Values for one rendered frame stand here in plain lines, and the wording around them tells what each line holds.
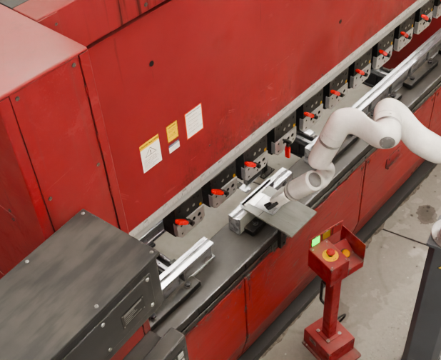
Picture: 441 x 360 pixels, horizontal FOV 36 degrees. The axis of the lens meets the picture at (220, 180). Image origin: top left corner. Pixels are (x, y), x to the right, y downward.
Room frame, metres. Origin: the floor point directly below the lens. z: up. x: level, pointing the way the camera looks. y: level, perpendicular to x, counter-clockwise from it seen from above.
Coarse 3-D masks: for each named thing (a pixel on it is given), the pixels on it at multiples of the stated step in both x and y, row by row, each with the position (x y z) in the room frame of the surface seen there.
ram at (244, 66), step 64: (192, 0) 1.86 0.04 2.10; (256, 0) 2.08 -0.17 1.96; (320, 0) 2.36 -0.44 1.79; (384, 0) 2.73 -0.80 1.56; (128, 64) 1.66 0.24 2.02; (192, 64) 1.84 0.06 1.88; (256, 64) 2.07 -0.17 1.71; (320, 64) 2.38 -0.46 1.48; (128, 128) 1.63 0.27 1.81; (256, 128) 2.06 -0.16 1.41; (128, 192) 1.59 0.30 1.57; (192, 192) 1.79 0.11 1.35
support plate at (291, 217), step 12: (264, 192) 2.11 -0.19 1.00; (288, 204) 2.03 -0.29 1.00; (300, 204) 2.02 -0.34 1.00; (264, 216) 1.97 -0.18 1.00; (276, 216) 1.96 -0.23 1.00; (288, 216) 1.95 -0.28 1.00; (300, 216) 1.95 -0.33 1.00; (312, 216) 1.95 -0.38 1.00; (276, 228) 1.90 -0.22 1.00; (288, 228) 1.89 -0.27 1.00; (300, 228) 1.89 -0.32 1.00
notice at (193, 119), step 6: (198, 108) 1.84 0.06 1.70; (186, 114) 1.80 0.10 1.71; (192, 114) 1.82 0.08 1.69; (198, 114) 1.84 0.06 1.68; (186, 120) 1.80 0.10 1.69; (192, 120) 1.82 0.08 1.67; (198, 120) 1.84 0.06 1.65; (186, 126) 1.80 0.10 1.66; (192, 126) 1.82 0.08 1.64; (198, 126) 1.84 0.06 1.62; (186, 132) 1.79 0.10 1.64; (192, 132) 1.81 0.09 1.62
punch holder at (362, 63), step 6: (366, 54) 2.64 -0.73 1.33; (360, 60) 2.61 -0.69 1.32; (366, 60) 2.65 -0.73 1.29; (348, 66) 2.60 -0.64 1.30; (354, 66) 2.58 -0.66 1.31; (360, 66) 2.61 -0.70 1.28; (366, 66) 2.65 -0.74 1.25; (348, 72) 2.59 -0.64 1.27; (354, 72) 2.58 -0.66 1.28; (366, 72) 2.65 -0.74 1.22; (348, 78) 2.60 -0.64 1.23; (354, 78) 2.57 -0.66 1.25; (360, 78) 2.62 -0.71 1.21; (366, 78) 2.66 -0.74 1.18; (348, 84) 2.59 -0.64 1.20; (354, 84) 2.58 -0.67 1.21
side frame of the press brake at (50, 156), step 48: (0, 48) 1.34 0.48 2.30; (48, 48) 1.33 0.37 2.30; (0, 96) 1.15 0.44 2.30; (48, 96) 1.23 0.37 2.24; (96, 96) 1.31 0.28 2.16; (0, 144) 1.18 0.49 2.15; (48, 144) 1.20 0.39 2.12; (96, 144) 1.30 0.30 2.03; (0, 192) 1.26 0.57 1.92; (48, 192) 1.18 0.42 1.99; (96, 192) 1.27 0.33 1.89; (0, 240) 1.36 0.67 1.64
